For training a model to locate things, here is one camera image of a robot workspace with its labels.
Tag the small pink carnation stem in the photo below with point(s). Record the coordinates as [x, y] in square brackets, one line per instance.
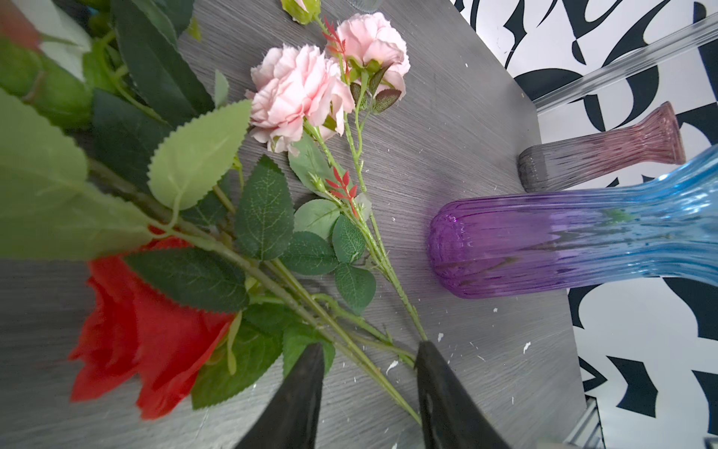
[317, 99]

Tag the mixed artificial flower bouquet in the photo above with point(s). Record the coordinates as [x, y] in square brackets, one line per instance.
[108, 139]

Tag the red rose on table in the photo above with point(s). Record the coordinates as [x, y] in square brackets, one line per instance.
[138, 329]

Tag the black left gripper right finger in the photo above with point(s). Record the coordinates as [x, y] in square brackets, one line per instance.
[450, 418]

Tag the smoky pink glass vase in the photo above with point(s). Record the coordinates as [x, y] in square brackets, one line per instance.
[562, 164]

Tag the purple blue glass vase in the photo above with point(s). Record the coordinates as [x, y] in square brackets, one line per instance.
[523, 244]

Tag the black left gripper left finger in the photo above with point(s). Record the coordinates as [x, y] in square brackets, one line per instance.
[292, 416]

